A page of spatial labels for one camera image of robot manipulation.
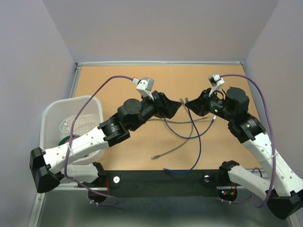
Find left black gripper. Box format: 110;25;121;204
130;90;181;131

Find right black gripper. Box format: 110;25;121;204
185;87;235;122

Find light blue ethernet cable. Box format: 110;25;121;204
163;98;216;175

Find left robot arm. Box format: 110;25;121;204
29;91;181;193

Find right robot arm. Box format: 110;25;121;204
185;87;303;219

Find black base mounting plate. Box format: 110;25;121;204
86;169;232;198

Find white plastic basket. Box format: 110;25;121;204
41;95;105;166

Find grey ethernet cable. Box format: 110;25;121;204
149;98;211;160

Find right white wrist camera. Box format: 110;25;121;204
208;74;225;96

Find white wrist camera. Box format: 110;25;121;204
208;74;225;96
136;77;154;100

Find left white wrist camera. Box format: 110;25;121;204
136;77;154;100

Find white usb cable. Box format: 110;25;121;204
59;115;95;134

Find coiled coloured cable spools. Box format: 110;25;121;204
58;134;80;146

